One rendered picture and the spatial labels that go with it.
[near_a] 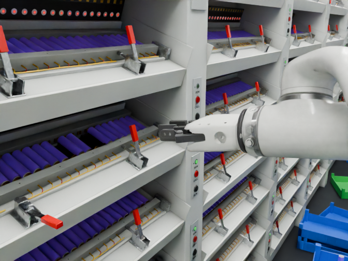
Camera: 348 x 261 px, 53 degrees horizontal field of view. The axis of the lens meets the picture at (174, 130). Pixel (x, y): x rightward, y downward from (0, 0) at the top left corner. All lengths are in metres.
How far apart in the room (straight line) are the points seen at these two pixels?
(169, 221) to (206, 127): 0.41
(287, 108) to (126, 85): 0.29
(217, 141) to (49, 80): 0.29
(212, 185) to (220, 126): 0.57
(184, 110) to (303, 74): 0.38
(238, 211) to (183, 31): 0.80
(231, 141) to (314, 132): 0.13
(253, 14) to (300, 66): 0.98
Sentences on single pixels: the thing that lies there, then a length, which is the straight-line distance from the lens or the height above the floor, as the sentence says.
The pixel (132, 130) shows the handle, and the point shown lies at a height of 1.04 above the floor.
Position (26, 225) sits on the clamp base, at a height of 0.96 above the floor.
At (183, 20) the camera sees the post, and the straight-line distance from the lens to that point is 0.83.
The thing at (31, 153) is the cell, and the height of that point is 1.02.
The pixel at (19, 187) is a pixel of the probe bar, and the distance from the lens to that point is 0.62.
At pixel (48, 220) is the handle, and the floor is 0.98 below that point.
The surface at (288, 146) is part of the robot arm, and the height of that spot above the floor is 1.08.
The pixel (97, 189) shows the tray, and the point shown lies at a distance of 0.67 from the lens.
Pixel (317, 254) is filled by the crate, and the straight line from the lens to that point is 1.46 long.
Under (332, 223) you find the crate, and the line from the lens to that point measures 2.38.
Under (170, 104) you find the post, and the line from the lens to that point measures 0.87.
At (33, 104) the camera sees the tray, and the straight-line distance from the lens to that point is 0.54.
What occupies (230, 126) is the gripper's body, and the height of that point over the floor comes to 1.09.
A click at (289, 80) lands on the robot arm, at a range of 0.56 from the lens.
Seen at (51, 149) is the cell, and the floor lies 1.02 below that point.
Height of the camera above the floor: 1.25
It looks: 17 degrees down
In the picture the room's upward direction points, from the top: straight up
